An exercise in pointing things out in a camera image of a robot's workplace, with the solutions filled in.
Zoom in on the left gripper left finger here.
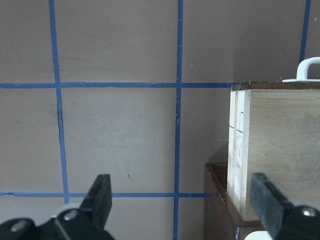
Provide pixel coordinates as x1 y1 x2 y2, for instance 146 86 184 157
0 174 113 240

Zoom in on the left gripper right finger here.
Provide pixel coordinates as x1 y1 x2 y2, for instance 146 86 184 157
250 172 320 240

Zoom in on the wooden drawer with white handle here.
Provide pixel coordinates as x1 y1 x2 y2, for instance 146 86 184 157
226 56 320 222

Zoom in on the dark brown drawer cabinet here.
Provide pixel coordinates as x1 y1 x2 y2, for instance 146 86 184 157
203 163 264 240

